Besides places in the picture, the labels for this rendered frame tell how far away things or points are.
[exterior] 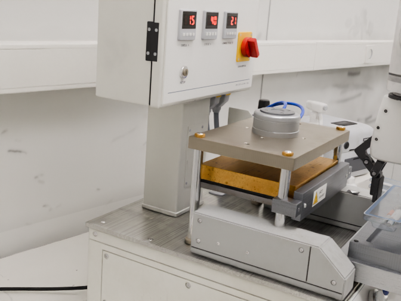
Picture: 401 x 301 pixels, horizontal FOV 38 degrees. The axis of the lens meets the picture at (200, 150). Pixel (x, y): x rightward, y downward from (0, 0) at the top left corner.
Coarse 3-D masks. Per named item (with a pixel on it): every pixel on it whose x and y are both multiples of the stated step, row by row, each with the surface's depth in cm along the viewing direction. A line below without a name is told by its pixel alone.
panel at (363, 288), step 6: (360, 288) 87; (366, 288) 89; (372, 288) 91; (378, 288) 93; (354, 294) 84; (360, 294) 86; (366, 294) 88; (384, 294) 93; (390, 294) 97; (396, 294) 99; (348, 300) 83; (354, 300) 84; (360, 300) 86; (366, 300) 88; (390, 300) 96; (396, 300) 99
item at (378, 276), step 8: (344, 248) 89; (360, 264) 84; (368, 264) 84; (360, 272) 84; (368, 272) 84; (376, 272) 83; (384, 272) 82; (392, 272) 82; (400, 272) 82; (360, 280) 84; (368, 280) 84; (376, 280) 83; (384, 280) 83; (392, 280) 82; (400, 280) 81; (384, 288) 83; (392, 288) 82; (400, 288) 82
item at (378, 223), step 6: (384, 192) 95; (378, 198) 92; (372, 204) 89; (366, 210) 86; (366, 216) 84; (372, 216) 84; (372, 222) 85; (378, 222) 83; (384, 222) 83; (390, 222) 82; (396, 222) 82; (378, 228) 85; (384, 228) 84; (390, 228) 84; (396, 228) 84
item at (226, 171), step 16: (224, 160) 99; (240, 160) 100; (320, 160) 104; (336, 160) 105; (208, 176) 96; (224, 176) 94; (240, 176) 92; (256, 176) 91; (272, 176) 92; (304, 176) 93; (224, 192) 95; (240, 192) 93; (256, 192) 92; (272, 192) 90
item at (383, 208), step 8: (392, 192) 95; (400, 192) 96; (384, 200) 91; (392, 200) 91; (400, 200) 92; (376, 208) 87; (384, 208) 87; (392, 208) 87; (400, 208) 88; (376, 216) 84; (384, 216) 84; (392, 216) 84; (400, 216) 84
